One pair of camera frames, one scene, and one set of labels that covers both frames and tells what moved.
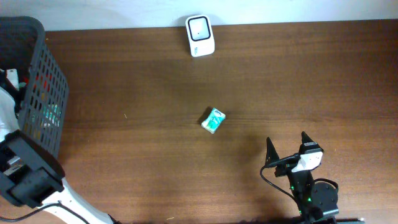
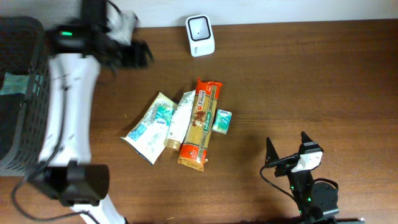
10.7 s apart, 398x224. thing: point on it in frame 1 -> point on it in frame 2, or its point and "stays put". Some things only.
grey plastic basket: [41, 101] stays put
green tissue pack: [214, 121] -> [222, 121]
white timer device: [200, 35] stays put
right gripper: [272, 154] stays put
